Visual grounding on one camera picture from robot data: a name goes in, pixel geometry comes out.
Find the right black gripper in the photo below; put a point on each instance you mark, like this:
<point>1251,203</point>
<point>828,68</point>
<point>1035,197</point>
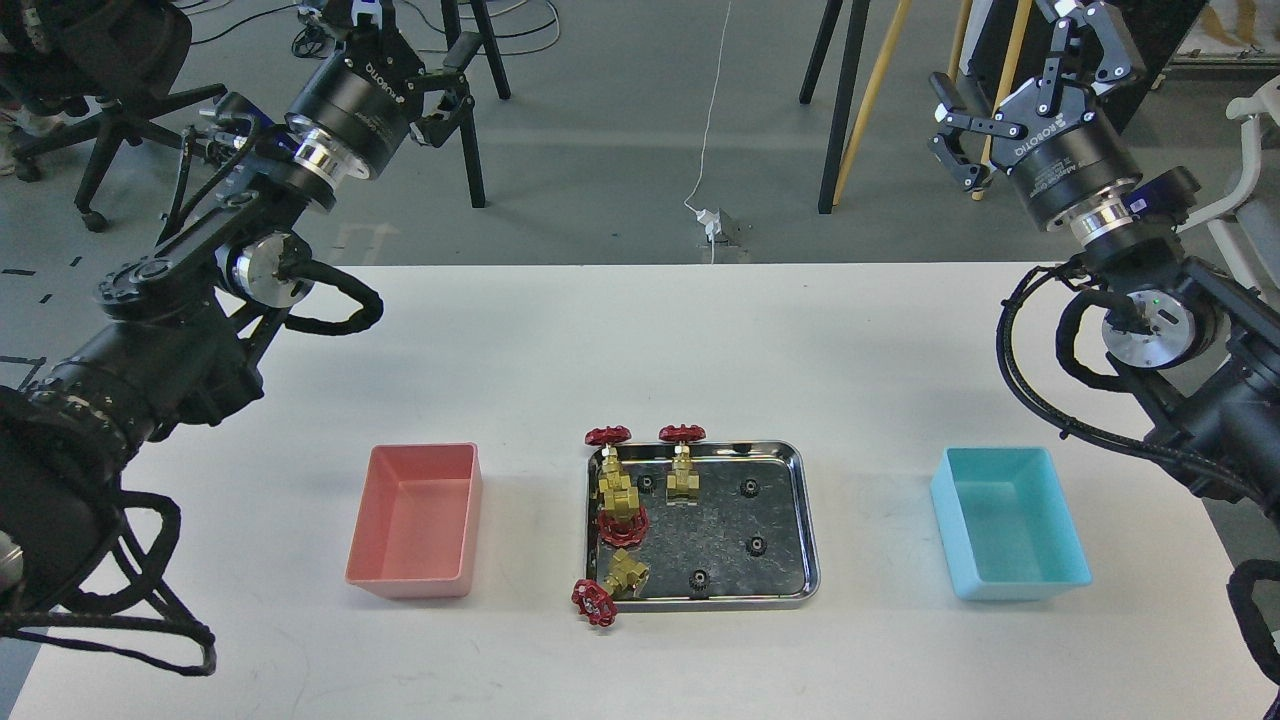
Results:
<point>1070,145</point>

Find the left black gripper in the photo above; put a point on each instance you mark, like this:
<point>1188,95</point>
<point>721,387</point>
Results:
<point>370,90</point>

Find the brass valve red wheel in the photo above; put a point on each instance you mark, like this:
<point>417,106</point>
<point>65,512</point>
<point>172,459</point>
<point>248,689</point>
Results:
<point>623,533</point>

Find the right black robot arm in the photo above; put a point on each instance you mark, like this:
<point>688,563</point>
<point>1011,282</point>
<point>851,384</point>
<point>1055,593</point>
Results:
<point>1195,348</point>

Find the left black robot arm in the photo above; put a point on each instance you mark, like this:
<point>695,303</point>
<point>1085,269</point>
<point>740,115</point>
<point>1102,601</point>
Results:
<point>190,321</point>

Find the blue plastic box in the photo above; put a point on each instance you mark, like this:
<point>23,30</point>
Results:
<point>1006,528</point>

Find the pink plastic box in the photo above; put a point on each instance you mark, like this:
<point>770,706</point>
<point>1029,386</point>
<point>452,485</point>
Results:
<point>416,527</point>

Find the brass valve top left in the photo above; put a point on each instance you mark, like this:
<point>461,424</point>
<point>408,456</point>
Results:
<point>619,497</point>

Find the brass valve top middle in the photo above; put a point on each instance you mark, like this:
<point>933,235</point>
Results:
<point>682,481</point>

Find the brass valve bottom left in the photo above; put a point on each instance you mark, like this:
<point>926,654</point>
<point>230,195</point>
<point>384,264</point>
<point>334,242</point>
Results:
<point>597,600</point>

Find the black gear bottom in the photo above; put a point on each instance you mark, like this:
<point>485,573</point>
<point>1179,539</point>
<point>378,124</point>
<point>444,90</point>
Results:
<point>699,580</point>

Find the black stand leg left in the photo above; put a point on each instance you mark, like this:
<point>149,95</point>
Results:
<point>487,41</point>

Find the black stand leg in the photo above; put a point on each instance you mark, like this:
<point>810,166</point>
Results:
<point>846,81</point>
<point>487,41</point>

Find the wooden leg right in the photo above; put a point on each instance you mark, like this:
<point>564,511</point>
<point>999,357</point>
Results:
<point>988,41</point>

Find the wooden leg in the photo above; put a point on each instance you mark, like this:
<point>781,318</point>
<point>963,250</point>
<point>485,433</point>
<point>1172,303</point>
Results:
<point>988,41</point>
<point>868,100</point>

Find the black cabinet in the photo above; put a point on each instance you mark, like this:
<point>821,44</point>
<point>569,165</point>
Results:
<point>1158,27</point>

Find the wooden leg left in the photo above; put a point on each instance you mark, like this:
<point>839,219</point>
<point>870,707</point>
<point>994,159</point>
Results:
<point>868,100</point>

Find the black stand leg right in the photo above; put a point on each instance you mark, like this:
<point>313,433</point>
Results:
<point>846,81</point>

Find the black office chair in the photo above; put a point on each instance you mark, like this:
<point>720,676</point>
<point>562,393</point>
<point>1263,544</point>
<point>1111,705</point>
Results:
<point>110,64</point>

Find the white power adapter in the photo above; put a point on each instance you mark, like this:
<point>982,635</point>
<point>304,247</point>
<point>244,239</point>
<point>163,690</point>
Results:
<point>712,222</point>

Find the metal tray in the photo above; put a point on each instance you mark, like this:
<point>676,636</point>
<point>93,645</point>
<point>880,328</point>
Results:
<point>710,535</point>

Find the white chair frame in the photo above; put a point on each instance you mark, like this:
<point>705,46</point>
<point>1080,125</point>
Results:
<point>1244,223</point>

